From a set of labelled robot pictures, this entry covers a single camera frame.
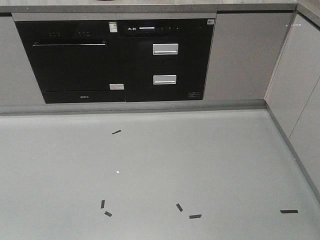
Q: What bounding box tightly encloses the black tape strip right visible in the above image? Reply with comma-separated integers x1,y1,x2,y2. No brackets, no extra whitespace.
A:
280,209,299,214

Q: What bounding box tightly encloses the silver drawer handle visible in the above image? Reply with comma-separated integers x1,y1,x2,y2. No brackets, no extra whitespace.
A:
152,43,179,55
152,75,177,85

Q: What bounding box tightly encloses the grey cabinet door panel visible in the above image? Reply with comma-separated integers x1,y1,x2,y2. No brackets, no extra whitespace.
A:
204,12,292,101

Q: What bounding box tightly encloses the upper silver drawer handle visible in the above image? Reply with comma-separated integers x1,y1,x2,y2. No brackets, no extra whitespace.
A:
152,43,179,55

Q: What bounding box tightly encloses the black drawer sterilizer cabinet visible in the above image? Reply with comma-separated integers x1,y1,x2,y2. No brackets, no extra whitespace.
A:
117,18,215,102

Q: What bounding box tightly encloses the black tape strip lower left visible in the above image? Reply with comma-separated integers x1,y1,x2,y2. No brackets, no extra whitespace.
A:
104,211,112,217

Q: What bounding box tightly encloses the black tape strip lower middle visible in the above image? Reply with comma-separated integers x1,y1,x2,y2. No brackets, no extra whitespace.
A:
189,214,202,219

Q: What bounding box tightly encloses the lower silver drawer handle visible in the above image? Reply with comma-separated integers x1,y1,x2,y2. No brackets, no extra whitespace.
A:
152,75,177,85

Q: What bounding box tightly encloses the grey kitchen countertop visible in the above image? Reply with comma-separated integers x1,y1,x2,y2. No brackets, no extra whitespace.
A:
0,0,320,25

